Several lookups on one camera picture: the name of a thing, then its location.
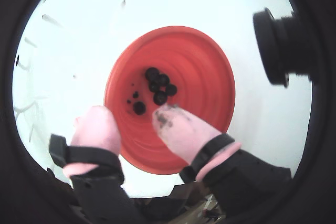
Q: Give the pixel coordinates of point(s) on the pink covered gripper finger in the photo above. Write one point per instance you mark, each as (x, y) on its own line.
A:
(97, 129)
(189, 134)

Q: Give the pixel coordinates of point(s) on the red collapsible cup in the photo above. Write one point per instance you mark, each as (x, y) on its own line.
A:
(197, 77)

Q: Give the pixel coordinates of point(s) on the white foam board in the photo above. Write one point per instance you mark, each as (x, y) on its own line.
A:
(78, 51)

